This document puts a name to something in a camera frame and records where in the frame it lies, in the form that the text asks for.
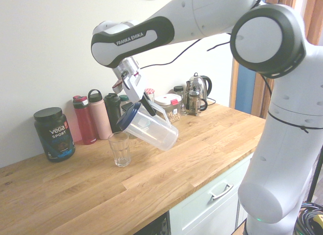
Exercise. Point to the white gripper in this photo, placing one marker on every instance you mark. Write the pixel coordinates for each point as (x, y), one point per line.
(135, 87)

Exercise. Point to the clear pitcher with blue lid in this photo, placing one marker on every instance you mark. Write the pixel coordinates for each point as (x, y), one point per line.
(151, 132)

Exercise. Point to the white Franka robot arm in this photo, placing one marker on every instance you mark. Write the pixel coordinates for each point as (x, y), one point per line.
(277, 154)

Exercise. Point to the pink water bottle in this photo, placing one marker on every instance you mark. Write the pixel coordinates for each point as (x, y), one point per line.
(99, 116)

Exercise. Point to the red water bottle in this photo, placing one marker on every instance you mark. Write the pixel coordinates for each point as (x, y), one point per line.
(84, 123)

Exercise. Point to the jar with red checkered lid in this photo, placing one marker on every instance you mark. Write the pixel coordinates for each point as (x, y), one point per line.
(150, 93)

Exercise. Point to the container with white red-clip lid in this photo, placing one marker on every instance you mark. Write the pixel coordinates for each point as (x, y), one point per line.
(169, 106)

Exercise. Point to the glass container with black lid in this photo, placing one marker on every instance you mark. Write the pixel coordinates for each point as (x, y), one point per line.
(125, 108)

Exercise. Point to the glass jar with green lid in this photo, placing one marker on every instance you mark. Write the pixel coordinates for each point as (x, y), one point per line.
(123, 99)

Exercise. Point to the glass jar with black lid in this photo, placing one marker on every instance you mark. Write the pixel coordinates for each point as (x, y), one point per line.
(182, 101)

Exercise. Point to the black shaker bottle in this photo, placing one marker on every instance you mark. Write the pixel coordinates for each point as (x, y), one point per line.
(113, 113)

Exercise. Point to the glass french press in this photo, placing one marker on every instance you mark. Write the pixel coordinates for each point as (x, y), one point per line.
(196, 101)

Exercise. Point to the clear drinking glass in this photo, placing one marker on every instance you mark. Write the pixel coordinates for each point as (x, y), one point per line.
(119, 150)

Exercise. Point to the blue door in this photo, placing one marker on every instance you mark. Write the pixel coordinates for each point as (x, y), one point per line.
(246, 93)

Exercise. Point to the black Vega protein tub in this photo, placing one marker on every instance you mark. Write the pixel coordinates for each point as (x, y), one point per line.
(54, 136)

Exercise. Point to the dark dishwasher front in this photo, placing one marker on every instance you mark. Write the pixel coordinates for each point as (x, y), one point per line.
(155, 226)

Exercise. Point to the pale green cabinet drawer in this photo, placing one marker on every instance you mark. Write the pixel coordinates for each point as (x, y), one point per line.
(214, 209)

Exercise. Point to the black stand pole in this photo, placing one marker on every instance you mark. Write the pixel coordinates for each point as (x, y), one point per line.
(315, 179)

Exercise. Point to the yellow box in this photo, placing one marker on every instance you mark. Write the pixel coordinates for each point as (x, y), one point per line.
(318, 222)

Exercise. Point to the wooden door frame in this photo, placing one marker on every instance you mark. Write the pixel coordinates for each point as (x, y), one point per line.
(260, 98)

